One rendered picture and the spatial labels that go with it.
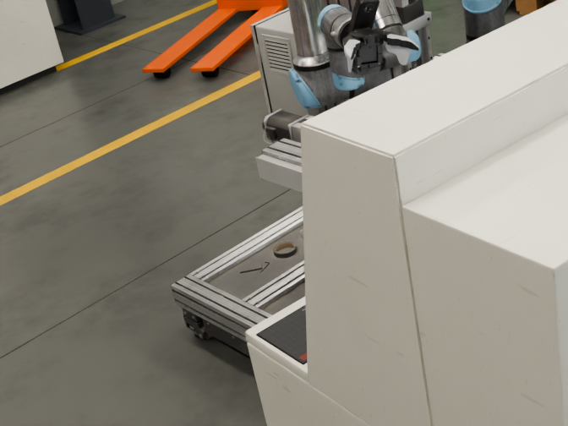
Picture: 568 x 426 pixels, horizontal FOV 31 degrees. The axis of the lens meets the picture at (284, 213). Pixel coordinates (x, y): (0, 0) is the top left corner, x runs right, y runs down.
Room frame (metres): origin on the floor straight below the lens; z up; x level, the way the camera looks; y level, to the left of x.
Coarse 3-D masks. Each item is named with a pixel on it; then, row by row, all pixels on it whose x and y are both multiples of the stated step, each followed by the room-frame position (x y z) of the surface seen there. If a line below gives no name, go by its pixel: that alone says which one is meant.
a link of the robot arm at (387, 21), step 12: (384, 0) 2.33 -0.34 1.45; (384, 12) 2.31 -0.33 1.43; (396, 12) 2.32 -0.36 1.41; (384, 24) 2.29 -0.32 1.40; (396, 24) 2.29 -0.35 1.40; (408, 36) 2.26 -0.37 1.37; (384, 48) 2.24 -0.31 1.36; (420, 48) 2.25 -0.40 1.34; (396, 60) 2.24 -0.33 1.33; (408, 60) 2.25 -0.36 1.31
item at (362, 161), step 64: (448, 64) 1.58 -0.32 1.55; (512, 64) 1.52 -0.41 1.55; (320, 128) 1.43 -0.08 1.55; (384, 128) 1.38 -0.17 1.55; (448, 128) 1.34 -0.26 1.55; (512, 128) 1.41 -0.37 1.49; (320, 192) 1.45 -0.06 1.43; (384, 192) 1.31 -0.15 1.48; (320, 256) 1.48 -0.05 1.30; (384, 256) 1.33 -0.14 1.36; (320, 320) 1.51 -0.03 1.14; (384, 320) 1.35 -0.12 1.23; (320, 384) 1.55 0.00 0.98; (384, 384) 1.38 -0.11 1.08
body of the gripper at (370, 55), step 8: (344, 24) 2.15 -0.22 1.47; (344, 32) 2.14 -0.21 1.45; (352, 32) 2.08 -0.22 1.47; (360, 32) 2.07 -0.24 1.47; (368, 32) 2.07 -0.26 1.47; (376, 32) 2.07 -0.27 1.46; (368, 40) 2.05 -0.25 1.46; (376, 40) 2.05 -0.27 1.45; (360, 48) 2.04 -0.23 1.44; (368, 48) 2.05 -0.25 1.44; (376, 48) 2.05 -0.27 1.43; (360, 56) 2.04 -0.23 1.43; (368, 56) 2.05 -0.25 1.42; (376, 56) 2.05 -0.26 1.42; (352, 64) 2.09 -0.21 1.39; (360, 64) 2.04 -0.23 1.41; (368, 64) 2.04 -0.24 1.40; (376, 64) 2.06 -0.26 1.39; (384, 64) 2.06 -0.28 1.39
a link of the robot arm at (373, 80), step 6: (378, 72) 2.48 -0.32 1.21; (384, 72) 2.49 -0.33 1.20; (366, 78) 2.48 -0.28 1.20; (372, 78) 2.48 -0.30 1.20; (378, 78) 2.48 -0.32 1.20; (384, 78) 2.49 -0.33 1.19; (366, 84) 2.48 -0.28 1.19; (372, 84) 2.48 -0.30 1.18; (378, 84) 2.48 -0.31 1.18; (354, 90) 2.48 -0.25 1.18; (360, 90) 2.48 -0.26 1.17; (366, 90) 2.48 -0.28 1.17; (354, 96) 2.50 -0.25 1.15
